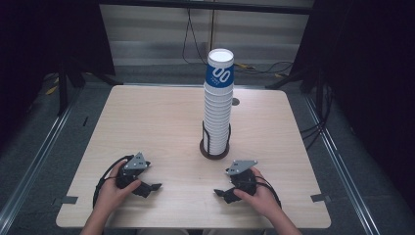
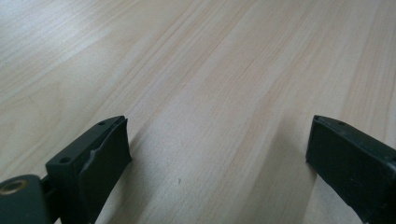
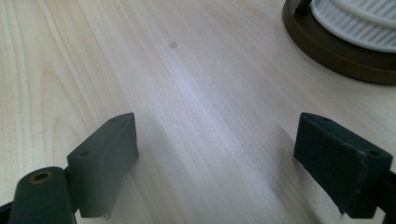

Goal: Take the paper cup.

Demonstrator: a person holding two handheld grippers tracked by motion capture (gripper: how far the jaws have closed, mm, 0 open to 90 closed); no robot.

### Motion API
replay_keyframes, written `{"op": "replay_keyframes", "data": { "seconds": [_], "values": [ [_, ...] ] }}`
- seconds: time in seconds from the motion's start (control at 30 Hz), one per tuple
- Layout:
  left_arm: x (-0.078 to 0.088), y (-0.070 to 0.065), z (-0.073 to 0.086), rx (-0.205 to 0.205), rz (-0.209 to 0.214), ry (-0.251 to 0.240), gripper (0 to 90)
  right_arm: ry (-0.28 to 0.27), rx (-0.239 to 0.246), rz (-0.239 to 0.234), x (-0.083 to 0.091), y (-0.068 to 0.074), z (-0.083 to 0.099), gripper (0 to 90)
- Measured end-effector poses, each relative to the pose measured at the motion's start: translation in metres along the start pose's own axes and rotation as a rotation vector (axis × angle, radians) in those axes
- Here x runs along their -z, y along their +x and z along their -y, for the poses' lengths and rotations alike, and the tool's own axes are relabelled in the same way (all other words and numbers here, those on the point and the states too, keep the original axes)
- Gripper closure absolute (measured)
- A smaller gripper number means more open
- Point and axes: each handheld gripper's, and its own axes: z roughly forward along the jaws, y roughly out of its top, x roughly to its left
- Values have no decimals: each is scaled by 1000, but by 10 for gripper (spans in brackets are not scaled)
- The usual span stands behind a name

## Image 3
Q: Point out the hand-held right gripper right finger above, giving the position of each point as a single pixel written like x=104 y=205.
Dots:
x=333 y=155

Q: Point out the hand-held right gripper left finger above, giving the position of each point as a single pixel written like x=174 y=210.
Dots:
x=102 y=161

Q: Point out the stack of white ribbed cups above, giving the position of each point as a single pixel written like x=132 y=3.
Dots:
x=358 y=25

